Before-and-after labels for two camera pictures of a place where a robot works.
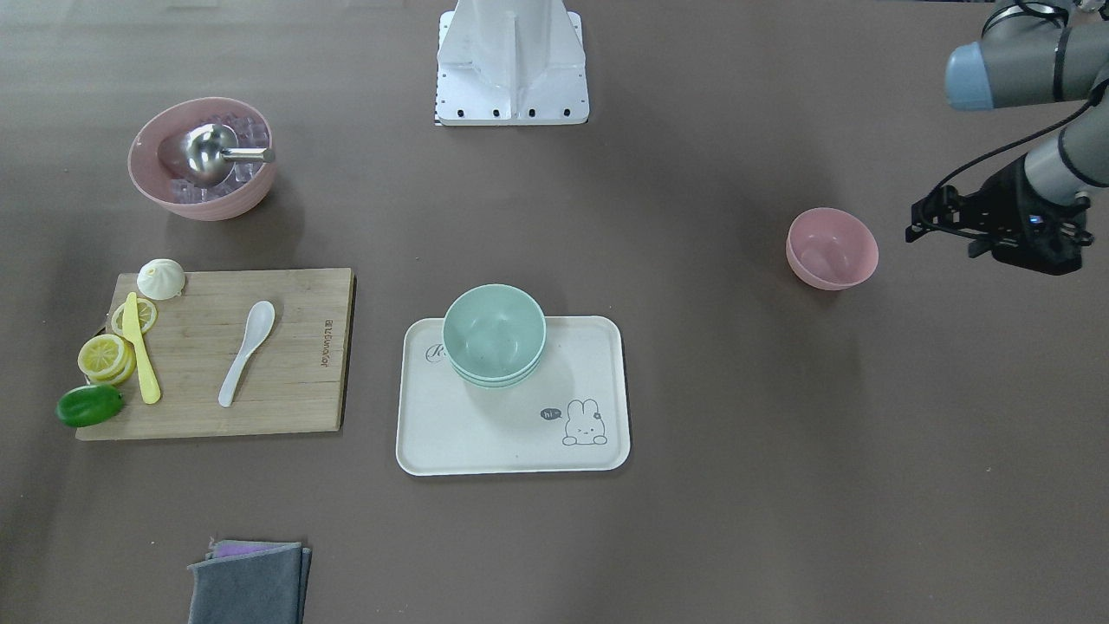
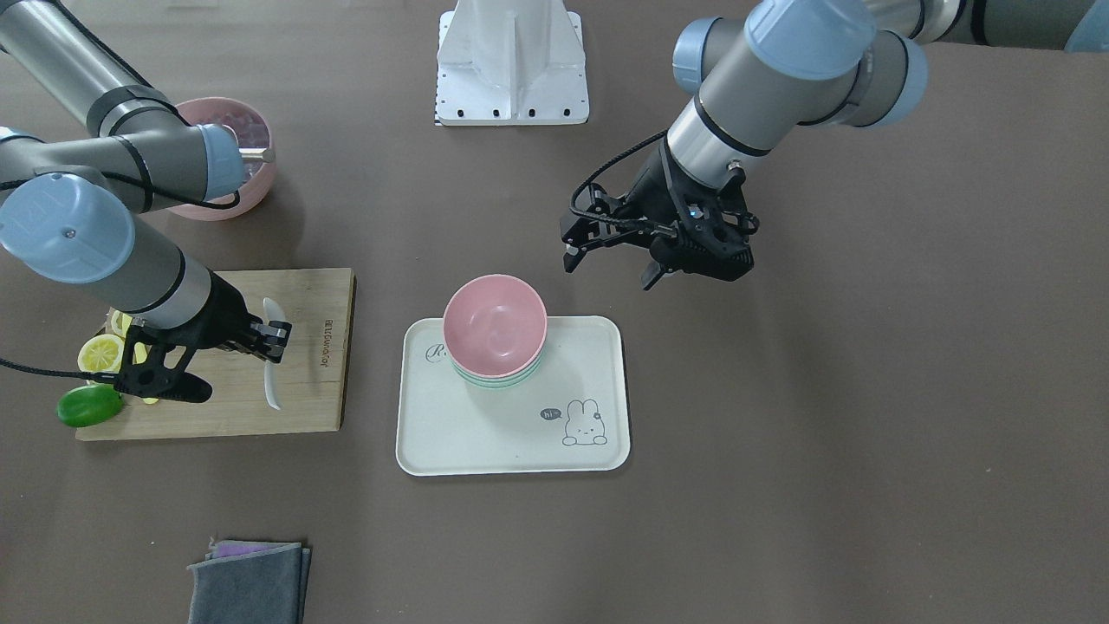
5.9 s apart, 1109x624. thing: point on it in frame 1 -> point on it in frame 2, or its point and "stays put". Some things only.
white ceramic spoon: (260, 321) -> (274, 313)
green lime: (87, 405) stays put
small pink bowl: (832, 250) -> (496, 324)
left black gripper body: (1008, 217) -> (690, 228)
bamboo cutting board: (296, 380) stays put
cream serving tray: (573, 416) stays put
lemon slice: (107, 359) stays put
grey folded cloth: (249, 581) stays put
